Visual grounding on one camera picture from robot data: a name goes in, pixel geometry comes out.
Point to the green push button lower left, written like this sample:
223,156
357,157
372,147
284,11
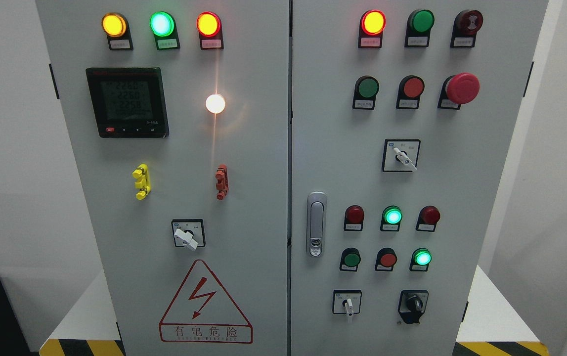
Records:
350,260

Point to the white selector switch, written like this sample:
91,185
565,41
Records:
347,302
400,155

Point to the red buzzer alarm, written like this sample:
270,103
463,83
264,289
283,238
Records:
466,25

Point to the white lit indicator light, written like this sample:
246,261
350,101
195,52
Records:
215,103

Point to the red emergency stop mushroom button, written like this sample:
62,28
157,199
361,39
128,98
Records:
457,90

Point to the lit green indicator middle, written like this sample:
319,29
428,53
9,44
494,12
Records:
391,218

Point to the yellow terminal connector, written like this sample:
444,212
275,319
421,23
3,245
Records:
142,181

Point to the red electrical hazard warning sticker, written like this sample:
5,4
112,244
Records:
203,311

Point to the green illuminated button lower right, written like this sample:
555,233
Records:
420,261

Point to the white selector switch left door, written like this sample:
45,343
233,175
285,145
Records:
189,233

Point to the green push button second row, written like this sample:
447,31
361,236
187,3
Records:
365,90

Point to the lit red indicator right door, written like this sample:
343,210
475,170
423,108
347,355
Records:
371,27

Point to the dark green indicator top row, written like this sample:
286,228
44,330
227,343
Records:
419,25

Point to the green lit indicator light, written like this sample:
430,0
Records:
163,27

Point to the red terminal connector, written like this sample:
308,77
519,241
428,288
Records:
222,185

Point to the red push button lower middle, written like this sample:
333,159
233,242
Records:
385,260

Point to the red indicator right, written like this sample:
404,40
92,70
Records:
428,218

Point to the white selector switch right upper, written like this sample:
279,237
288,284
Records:
400,155

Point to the black digital power meter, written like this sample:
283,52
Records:
128,102

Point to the red push button second row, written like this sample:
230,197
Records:
409,93

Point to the black rotary knob switch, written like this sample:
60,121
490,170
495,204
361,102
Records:
412,305

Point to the yellow indicator light top left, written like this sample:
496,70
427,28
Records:
117,30

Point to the silver cabinet door handle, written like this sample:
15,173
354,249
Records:
315,215

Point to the white platform with hazard stripes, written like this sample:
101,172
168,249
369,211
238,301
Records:
490,327

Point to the grey electrical control cabinet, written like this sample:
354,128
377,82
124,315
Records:
288,71

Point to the red-orange indicator light left door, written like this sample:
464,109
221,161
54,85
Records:
209,31

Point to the dark red indicator left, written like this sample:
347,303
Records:
354,218

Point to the white selector switch lower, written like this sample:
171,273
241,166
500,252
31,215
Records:
347,302

